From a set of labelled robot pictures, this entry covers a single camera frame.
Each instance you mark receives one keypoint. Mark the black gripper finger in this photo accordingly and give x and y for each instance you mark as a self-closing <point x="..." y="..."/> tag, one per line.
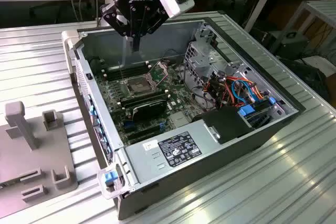
<point x="116" y="15"/>
<point x="156" y="20"/>

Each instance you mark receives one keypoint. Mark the CPU socket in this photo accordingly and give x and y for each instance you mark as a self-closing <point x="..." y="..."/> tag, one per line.
<point x="138" y="86"/>

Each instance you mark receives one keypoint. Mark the black RAM slots white clips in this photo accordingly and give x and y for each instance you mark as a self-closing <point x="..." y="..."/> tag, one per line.
<point x="123" y="70"/>

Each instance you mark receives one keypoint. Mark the thin metal locking lever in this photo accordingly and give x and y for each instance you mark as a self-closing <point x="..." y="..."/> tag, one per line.
<point x="121" y="72"/>

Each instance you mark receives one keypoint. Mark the perforated metal drive cage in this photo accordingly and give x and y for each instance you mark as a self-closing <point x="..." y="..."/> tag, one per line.
<point x="199" y="64"/>

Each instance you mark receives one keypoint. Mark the green motherboard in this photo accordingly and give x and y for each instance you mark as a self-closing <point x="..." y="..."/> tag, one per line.
<point x="115" y="90"/>

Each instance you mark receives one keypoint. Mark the black RAM sticks pair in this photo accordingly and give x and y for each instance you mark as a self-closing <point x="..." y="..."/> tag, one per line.
<point x="143" y="99"/>

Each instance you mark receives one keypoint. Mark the black graphics card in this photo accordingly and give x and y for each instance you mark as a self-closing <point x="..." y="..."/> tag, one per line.
<point x="149" y="108"/>

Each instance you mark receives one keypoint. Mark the silver chipset heatsink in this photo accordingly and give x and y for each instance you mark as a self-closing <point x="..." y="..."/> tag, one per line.
<point x="179" y="119"/>

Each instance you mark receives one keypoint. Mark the black expansion slots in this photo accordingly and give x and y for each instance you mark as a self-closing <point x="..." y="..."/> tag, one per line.
<point x="143" y="132"/>

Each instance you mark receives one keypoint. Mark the black plastic air shroud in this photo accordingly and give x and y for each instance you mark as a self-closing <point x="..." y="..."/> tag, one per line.
<point x="225" y="124"/>

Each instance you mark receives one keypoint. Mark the blue disk carrier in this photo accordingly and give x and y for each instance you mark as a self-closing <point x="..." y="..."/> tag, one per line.
<point x="246" y="110"/>

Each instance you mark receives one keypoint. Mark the grey power supply unit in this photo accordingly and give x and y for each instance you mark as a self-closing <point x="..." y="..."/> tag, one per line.
<point x="147" y="161"/>

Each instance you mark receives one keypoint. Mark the open black PC case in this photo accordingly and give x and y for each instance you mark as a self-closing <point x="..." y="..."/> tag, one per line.
<point x="257" y="134"/>

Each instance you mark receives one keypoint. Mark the grey parts rack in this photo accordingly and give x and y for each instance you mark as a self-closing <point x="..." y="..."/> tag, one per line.
<point x="29" y="153"/>

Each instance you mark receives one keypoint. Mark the clear latch with blue tab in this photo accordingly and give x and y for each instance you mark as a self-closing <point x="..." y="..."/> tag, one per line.
<point x="110" y="179"/>

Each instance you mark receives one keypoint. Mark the green circuit board strip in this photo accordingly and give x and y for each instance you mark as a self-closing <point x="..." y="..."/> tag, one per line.
<point x="8" y="182"/>

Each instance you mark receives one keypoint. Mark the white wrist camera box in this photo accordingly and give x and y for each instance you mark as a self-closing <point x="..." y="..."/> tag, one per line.
<point x="174" y="3"/>

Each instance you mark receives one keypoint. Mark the metal slat shelf frame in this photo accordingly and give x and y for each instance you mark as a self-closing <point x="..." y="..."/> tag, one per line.
<point x="323" y="11"/>

